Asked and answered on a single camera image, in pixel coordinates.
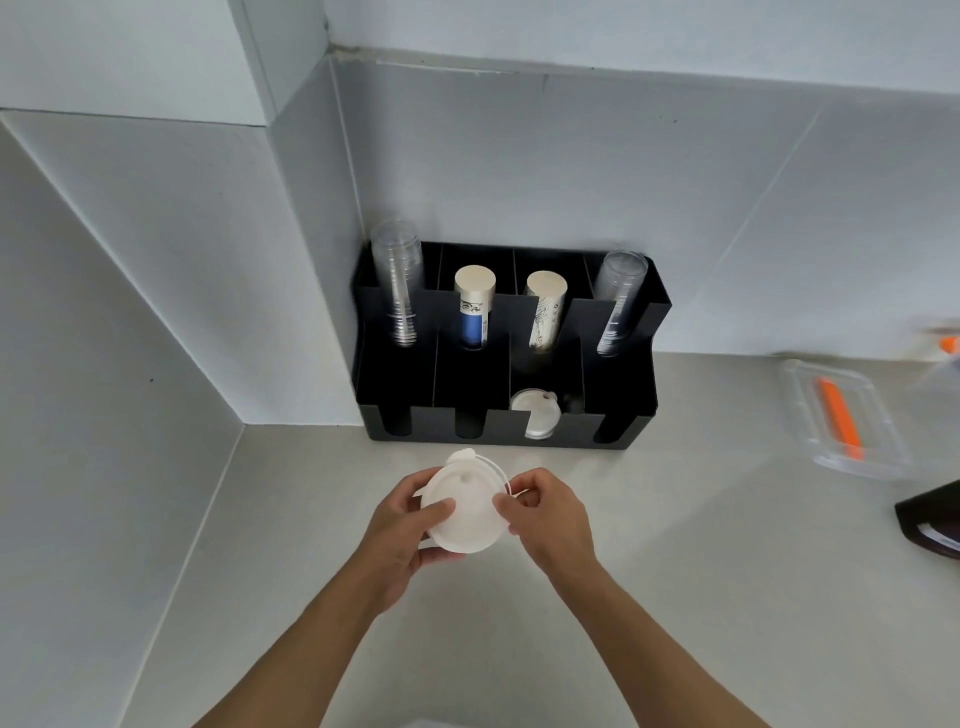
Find person's left forearm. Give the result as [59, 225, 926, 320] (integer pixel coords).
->
[192, 568, 393, 728]

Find blue print paper cup stack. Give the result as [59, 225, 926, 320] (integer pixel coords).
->
[453, 264, 501, 352]

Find stack of white lids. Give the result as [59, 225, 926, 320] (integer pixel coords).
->
[417, 447, 516, 557]

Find patterned paper cup stack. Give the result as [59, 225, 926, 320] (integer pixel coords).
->
[524, 270, 569, 354]

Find black cup organizer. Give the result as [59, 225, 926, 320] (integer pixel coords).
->
[351, 238, 674, 452]

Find person's right hand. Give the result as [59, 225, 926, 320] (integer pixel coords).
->
[492, 468, 602, 582]

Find person's right forearm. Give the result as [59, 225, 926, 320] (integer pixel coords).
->
[553, 558, 775, 728]

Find white lids in organizer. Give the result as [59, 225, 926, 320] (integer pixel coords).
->
[509, 387, 563, 441]

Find orange tool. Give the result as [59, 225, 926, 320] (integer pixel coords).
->
[815, 377, 865, 461]

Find dark brown box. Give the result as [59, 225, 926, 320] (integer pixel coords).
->
[894, 483, 960, 562]

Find clear bottle with orange cap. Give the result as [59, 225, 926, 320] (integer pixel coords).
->
[903, 318, 960, 421]

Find clear plastic container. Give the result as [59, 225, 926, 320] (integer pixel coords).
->
[777, 358, 918, 480]

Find short stack of clear cups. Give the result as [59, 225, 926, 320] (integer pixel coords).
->
[594, 249, 650, 359]

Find person's left hand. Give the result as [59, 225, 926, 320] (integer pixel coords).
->
[357, 472, 467, 612]

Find tall stack of clear cups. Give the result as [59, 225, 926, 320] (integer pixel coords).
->
[369, 217, 426, 350]

